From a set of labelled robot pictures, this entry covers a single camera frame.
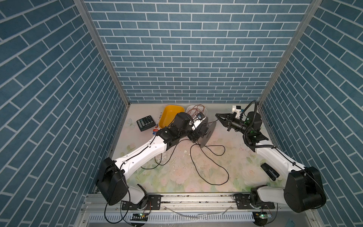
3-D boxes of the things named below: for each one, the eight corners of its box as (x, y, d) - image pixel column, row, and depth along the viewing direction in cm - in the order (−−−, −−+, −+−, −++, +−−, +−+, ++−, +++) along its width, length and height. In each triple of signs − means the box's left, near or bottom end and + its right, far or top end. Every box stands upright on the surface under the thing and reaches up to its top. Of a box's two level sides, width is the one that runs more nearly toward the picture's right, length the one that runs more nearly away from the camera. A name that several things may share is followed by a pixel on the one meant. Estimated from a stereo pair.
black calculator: (141, 132, 104) (140, 130, 102) (136, 122, 109) (135, 120, 108) (156, 125, 108) (155, 123, 106) (151, 116, 114) (150, 114, 112)
